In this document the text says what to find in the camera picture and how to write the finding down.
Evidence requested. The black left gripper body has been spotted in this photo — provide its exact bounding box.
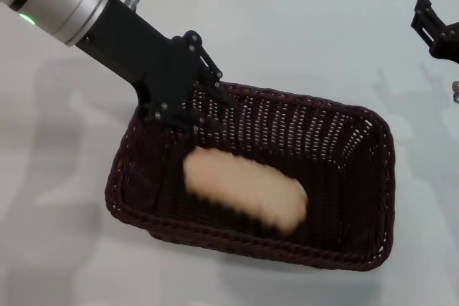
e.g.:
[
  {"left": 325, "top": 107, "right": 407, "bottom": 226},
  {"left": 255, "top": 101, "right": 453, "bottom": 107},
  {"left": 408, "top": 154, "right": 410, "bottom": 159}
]
[{"left": 75, "top": 0, "right": 202, "bottom": 135}]

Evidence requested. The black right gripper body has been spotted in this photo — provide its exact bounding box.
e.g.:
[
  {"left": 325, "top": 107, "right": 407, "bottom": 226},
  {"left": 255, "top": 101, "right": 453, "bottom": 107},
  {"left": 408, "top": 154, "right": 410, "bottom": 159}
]
[{"left": 429, "top": 21, "right": 459, "bottom": 60}]

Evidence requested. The tan bread loaf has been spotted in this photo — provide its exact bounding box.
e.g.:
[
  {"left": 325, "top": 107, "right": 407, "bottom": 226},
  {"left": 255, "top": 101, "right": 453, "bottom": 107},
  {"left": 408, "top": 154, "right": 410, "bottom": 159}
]
[{"left": 182, "top": 146, "right": 309, "bottom": 237}]

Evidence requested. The dark brown woven basket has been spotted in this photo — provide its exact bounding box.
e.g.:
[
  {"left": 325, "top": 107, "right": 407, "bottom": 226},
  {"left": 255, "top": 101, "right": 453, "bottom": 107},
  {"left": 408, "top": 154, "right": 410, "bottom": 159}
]
[{"left": 105, "top": 82, "right": 397, "bottom": 272}]

